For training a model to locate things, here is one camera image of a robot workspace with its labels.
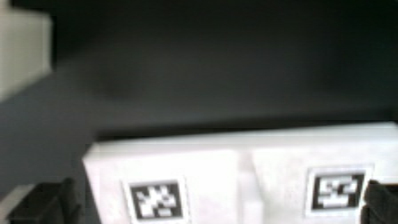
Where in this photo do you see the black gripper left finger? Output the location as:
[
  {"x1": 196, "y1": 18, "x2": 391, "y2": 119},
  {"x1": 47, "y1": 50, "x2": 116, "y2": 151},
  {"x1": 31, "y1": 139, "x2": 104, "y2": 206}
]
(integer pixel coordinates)
[{"x1": 0, "y1": 178, "x2": 82, "y2": 224}]

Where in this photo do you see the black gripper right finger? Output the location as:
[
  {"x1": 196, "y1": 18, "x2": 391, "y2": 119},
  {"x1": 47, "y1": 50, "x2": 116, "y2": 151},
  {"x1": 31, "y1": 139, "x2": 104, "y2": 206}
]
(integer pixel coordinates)
[{"x1": 361, "y1": 180, "x2": 398, "y2": 224}]

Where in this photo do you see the white cabinet body box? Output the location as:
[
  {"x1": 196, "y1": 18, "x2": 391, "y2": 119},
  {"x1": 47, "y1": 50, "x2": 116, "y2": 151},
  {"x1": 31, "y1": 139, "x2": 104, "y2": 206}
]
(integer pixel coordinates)
[{"x1": 84, "y1": 122, "x2": 398, "y2": 224}]

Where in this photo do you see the white U-shaped fence frame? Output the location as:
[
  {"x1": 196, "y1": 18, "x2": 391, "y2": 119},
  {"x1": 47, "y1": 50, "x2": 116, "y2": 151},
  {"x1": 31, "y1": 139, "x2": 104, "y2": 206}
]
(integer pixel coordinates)
[{"x1": 0, "y1": 8, "x2": 52, "y2": 102}]

